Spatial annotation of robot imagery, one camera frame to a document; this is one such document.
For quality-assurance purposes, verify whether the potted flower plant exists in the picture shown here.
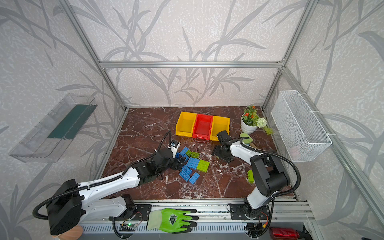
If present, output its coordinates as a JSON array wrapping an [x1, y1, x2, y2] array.
[[241, 106, 274, 136]]

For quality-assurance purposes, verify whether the left yellow bin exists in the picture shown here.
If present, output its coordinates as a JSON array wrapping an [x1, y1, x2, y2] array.
[[176, 112, 197, 138]]

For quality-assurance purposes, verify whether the light blue lego front right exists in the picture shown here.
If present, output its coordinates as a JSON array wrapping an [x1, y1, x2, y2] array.
[[189, 173, 200, 184]]

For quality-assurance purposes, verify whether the small green lego brick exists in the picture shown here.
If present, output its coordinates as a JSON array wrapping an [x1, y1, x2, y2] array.
[[191, 152, 200, 159]]

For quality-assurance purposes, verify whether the red metallic bottle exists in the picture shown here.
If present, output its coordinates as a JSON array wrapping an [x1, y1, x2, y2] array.
[[269, 227, 300, 240]]

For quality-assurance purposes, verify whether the light blue lego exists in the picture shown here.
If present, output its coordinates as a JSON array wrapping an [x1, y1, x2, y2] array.
[[179, 171, 191, 182], [180, 147, 189, 156], [189, 173, 200, 184]]

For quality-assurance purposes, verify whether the right yellow bin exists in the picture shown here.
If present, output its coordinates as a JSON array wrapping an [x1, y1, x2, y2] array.
[[210, 116, 230, 142]]

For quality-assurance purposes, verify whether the clear acrylic shelf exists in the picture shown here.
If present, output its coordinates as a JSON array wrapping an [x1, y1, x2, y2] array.
[[9, 94, 97, 163]]

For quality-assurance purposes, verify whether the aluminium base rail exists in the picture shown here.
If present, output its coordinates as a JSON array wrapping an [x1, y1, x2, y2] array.
[[62, 200, 316, 224]]

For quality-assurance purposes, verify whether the yellow bin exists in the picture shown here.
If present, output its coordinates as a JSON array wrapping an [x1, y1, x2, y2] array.
[[176, 112, 197, 138], [210, 116, 230, 142]]

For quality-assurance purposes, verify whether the green lego brick near base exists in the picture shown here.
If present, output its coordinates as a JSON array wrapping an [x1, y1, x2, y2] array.
[[247, 170, 255, 184]]

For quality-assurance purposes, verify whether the light blue lego plate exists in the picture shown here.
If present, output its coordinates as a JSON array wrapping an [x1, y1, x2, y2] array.
[[187, 157, 200, 170]]

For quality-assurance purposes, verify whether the large green lego plate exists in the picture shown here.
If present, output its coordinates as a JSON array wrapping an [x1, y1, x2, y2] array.
[[196, 160, 210, 173]]

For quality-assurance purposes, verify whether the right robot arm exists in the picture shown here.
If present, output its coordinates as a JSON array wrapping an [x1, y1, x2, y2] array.
[[213, 131, 301, 216]]

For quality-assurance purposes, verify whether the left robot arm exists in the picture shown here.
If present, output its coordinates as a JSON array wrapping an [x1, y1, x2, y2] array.
[[33, 149, 186, 235]]

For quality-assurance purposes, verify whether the light blue lego top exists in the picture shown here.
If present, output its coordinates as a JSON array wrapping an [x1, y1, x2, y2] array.
[[180, 147, 189, 156]]

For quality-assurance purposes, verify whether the white wire basket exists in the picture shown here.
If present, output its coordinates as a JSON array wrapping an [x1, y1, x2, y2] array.
[[272, 90, 332, 163]]

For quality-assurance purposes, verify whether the green black work glove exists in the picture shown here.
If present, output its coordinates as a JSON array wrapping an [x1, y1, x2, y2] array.
[[146, 208, 199, 234]]

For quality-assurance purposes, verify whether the terracotta vase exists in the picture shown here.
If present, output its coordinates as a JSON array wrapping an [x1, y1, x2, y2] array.
[[52, 226, 84, 240]]

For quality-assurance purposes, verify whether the green spatula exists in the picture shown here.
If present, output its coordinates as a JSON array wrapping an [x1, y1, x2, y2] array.
[[240, 133, 258, 149]]

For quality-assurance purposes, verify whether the red bin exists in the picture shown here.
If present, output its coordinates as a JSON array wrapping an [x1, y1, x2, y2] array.
[[193, 114, 214, 140]]

